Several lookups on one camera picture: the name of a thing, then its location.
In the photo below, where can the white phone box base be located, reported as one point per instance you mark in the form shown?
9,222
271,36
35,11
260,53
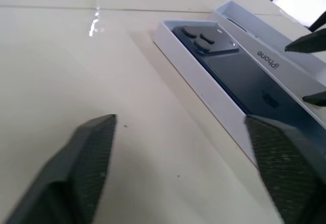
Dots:
203,81

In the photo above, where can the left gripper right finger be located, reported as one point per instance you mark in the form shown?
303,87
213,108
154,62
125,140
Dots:
285,173

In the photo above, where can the dark blue smartphone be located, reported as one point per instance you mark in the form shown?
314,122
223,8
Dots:
242,81

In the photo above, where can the white phone box lid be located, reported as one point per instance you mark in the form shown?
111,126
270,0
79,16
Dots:
282,56

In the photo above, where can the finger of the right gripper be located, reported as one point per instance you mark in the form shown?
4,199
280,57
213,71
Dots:
315,98
305,44

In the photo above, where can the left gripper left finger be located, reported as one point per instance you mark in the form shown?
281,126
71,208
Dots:
76,173

